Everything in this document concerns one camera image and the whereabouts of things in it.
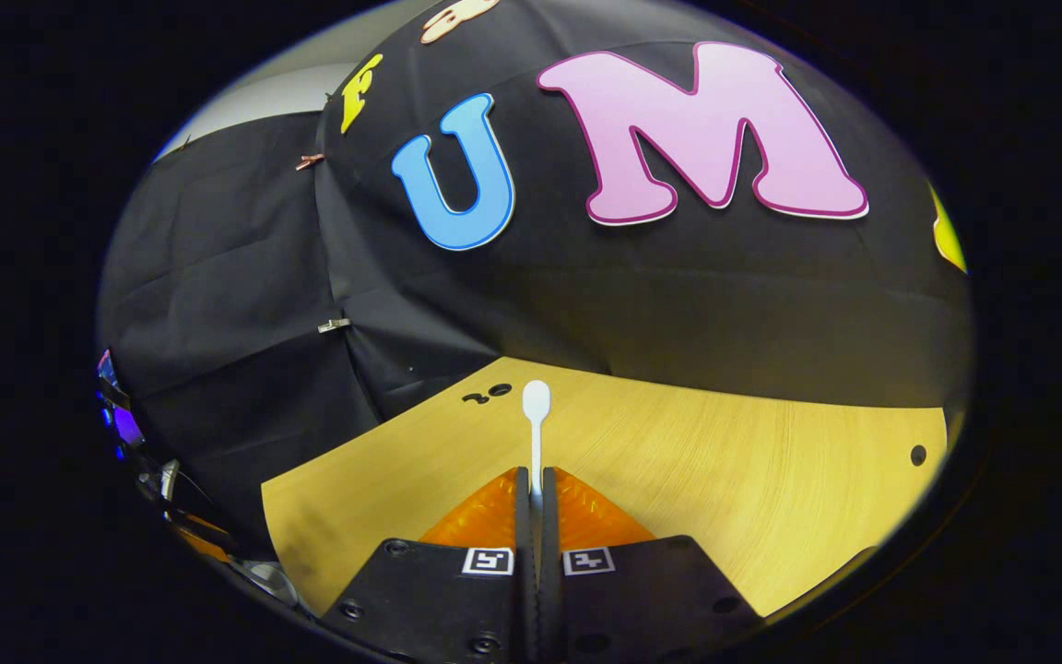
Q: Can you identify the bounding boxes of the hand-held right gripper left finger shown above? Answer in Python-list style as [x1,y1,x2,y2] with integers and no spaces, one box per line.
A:
[324,466,533,664]

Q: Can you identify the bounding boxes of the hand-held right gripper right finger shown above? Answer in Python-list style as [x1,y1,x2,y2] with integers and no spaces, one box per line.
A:
[540,466,763,664]

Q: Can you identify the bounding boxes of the white toothbrush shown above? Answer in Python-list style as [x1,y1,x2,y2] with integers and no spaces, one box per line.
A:
[522,380,552,504]

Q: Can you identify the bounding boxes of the wooden desktop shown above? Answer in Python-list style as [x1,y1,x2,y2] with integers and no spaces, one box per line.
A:
[261,357,949,617]

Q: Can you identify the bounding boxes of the black backdrop cloth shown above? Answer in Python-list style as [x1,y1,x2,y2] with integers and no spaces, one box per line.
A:
[96,0,973,559]

